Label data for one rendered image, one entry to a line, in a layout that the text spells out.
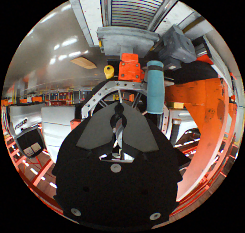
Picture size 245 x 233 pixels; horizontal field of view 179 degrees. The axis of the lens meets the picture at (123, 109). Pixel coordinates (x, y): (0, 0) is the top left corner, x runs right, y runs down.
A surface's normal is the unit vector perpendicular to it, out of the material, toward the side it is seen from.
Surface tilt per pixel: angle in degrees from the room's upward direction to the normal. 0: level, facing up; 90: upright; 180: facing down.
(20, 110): 108
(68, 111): 90
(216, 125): 90
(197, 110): 90
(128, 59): 90
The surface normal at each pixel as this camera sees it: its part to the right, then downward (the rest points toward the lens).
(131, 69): 0.10, 0.12
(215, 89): -0.99, -0.02
